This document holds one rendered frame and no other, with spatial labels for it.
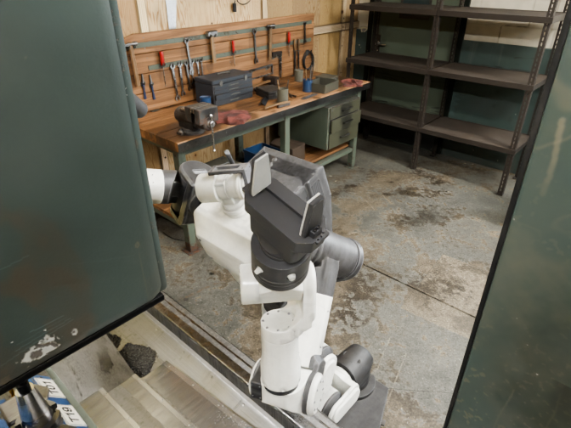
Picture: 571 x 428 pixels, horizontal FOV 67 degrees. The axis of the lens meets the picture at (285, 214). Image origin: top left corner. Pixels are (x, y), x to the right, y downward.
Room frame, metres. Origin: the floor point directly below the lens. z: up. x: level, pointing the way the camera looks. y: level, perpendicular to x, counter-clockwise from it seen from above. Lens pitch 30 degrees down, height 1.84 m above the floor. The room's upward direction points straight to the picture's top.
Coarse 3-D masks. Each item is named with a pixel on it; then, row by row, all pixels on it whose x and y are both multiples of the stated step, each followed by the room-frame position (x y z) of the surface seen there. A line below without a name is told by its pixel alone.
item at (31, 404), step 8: (32, 384) 0.43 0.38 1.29; (16, 392) 0.42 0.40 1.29; (32, 392) 0.42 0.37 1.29; (16, 400) 0.41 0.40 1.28; (24, 400) 0.41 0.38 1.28; (32, 400) 0.41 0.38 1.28; (40, 400) 0.42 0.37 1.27; (24, 408) 0.41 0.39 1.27; (32, 408) 0.41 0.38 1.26; (40, 408) 0.42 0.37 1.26; (48, 408) 0.43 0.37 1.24; (24, 416) 0.40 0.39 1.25; (32, 416) 0.41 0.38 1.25; (40, 416) 0.41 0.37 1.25; (48, 416) 0.42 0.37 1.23; (24, 424) 0.40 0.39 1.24; (32, 424) 0.40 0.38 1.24; (40, 424) 0.41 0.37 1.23
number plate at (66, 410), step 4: (60, 404) 0.65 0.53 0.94; (60, 408) 0.64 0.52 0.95; (64, 408) 0.64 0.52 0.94; (68, 408) 0.65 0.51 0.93; (72, 408) 0.65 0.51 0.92; (64, 412) 0.63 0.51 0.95; (68, 412) 0.63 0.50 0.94; (72, 412) 0.64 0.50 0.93; (76, 412) 0.65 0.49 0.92; (64, 416) 0.61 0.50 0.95; (68, 416) 0.62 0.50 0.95; (72, 416) 0.63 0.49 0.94; (76, 416) 0.63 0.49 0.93; (80, 416) 0.64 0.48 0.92; (68, 420) 0.60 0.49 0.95; (72, 420) 0.61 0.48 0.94; (76, 420) 0.62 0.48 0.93; (80, 420) 0.62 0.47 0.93; (68, 424) 0.59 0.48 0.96; (72, 424) 0.60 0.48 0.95; (76, 424) 0.60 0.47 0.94; (80, 424) 0.61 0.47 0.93; (84, 424) 0.62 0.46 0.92
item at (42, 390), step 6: (42, 390) 0.48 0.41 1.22; (48, 390) 0.48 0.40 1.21; (42, 396) 0.47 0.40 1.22; (48, 396) 0.47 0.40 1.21; (6, 402) 0.46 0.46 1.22; (12, 402) 0.46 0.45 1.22; (0, 408) 0.44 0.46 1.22; (6, 408) 0.44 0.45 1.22; (12, 408) 0.44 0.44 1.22; (6, 414) 0.43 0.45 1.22; (12, 414) 0.43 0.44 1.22; (18, 414) 0.43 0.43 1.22; (6, 420) 0.42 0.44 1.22; (12, 420) 0.42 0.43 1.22
